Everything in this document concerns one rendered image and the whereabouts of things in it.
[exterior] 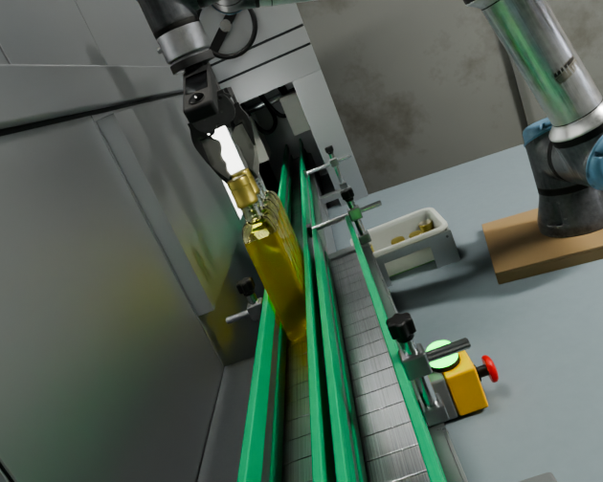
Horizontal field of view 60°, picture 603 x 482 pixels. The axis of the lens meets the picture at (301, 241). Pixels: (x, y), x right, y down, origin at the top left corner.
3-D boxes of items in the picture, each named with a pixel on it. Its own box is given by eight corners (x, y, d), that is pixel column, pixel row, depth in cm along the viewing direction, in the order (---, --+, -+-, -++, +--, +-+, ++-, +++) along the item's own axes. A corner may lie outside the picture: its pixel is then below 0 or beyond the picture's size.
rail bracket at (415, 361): (421, 411, 60) (382, 314, 56) (483, 390, 59) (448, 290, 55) (430, 435, 56) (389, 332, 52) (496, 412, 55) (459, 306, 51)
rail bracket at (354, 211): (320, 256, 117) (298, 207, 114) (390, 230, 115) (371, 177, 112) (320, 261, 114) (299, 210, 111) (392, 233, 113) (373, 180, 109)
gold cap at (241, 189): (262, 197, 82) (251, 171, 81) (248, 207, 80) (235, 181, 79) (247, 200, 85) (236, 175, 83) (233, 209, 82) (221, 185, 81)
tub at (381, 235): (360, 266, 138) (348, 236, 135) (440, 234, 136) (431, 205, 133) (368, 293, 122) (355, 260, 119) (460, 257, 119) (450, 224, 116)
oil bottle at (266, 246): (290, 326, 92) (239, 219, 86) (320, 316, 92) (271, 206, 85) (289, 342, 87) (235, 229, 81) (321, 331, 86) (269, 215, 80)
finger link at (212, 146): (237, 181, 93) (223, 129, 90) (234, 188, 87) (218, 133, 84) (220, 185, 93) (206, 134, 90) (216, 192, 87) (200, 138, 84)
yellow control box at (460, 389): (431, 396, 81) (415, 358, 79) (478, 380, 80) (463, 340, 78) (443, 426, 74) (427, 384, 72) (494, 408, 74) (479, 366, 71)
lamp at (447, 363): (425, 359, 78) (419, 342, 77) (455, 349, 77) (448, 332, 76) (433, 376, 73) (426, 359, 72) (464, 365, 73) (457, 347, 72)
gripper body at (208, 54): (246, 118, 91) (216, 50, 87) (242, 122, 83) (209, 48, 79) (206, 135, 92) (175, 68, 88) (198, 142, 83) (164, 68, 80)
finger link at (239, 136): (272, 164, 92) (243, 118, 89) (271, 169, 86) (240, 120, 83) (257, 173, 92) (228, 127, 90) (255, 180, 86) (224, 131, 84)
